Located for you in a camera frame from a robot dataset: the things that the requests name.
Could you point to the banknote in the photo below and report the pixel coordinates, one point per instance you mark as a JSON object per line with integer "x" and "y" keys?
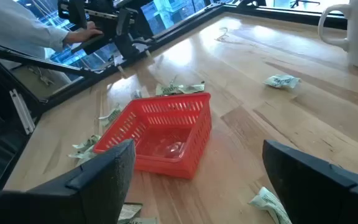
{"x": 129, "y": 211}
{"x": 269, "y": 202}

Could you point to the person's hand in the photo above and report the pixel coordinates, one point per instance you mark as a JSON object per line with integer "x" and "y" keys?
{"x": 79, "y": 35}

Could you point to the red plastic basket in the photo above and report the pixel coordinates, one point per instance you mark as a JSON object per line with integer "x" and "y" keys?
{"x": 166, "y": 169}

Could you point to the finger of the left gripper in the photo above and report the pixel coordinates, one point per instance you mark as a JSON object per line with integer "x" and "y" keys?
{"x": 77, "y": 14}
{"x": 124, "y": 21}

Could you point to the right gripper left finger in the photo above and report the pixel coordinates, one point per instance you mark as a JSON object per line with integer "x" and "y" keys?
{"x": 104, "y": 186}

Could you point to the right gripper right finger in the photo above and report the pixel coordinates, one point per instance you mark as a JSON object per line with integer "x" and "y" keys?
{"x": 315, "y": 193}

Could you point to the person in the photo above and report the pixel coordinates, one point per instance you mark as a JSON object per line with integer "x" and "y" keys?
{"x": 11, "y": 25}

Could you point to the green white packet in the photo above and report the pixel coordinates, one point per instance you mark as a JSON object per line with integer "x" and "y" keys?
{"x": 89, "y": 142}
{"x": 166, "y": 90}
{"x": 81, "y": 155}
{"x": 193, "y": 88}
{"x": 281, "y": 81}
{"x": 112, "y": 115}

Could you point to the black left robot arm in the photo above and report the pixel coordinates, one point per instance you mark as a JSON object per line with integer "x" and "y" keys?
{"x": 126, "y": 46}

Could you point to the silver aluminium bracket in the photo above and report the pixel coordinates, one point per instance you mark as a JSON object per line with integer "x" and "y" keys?
{"x": 23, "y": 115}

